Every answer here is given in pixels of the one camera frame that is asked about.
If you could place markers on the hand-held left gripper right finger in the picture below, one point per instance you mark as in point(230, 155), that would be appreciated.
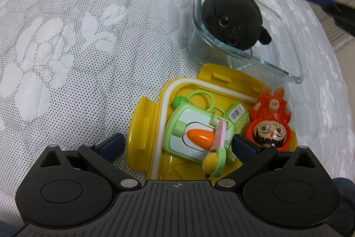
point(245, 148)

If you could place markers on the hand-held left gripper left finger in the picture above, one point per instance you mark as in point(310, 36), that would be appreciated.
point(111, 146)

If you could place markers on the green barcode packet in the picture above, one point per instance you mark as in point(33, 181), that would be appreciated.
point(238, 117)

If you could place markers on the yellow lunch box lid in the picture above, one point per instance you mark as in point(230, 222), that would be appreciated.
point(144, 126)

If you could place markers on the red doll figure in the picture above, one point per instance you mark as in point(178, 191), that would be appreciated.
point(266, 112)

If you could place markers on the clear glass container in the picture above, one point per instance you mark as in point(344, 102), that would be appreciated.
point(277, 59)

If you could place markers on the black plush toy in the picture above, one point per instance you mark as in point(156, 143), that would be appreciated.
point(230, 12)

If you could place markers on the person's blue trousers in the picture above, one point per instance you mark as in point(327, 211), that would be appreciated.
point(344, 198)

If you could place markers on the white quilted mattress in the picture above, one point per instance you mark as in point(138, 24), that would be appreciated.
point(83, 31)

